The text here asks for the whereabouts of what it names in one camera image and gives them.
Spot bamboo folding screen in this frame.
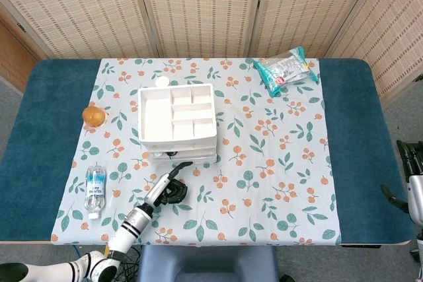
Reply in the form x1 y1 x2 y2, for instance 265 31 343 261
0 0 423 108

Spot floral print tablecloth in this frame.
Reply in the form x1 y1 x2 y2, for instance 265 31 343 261
50 57 343 246

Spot clear water bottle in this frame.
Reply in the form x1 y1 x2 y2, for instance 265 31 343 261
83 164 107 220

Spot blue padded seat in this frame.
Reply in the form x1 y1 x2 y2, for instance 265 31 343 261
136 245 280 282

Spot teal table cover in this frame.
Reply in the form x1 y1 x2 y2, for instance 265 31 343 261
0 58 417 246

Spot clear plastic drawer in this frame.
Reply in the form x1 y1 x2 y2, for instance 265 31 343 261
150 150 219 164
147 145 218 155
141 138 217 148

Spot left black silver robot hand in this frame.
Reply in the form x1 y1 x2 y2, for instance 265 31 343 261
144 161 194 209

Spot teal snack bag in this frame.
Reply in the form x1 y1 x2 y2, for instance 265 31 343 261
252 46 321 98

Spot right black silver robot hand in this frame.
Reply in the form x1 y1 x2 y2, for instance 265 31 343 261
379 139 423 227

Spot black floor cables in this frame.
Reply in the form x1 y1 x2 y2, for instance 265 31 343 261
117 247 143 282

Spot white drawer organizer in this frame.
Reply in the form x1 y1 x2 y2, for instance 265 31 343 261
137 83 218 164

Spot amber jelly cup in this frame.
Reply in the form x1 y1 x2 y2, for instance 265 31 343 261
82 106 109 127

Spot brown wooden door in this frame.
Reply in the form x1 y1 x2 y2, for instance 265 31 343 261
0 20 39 93

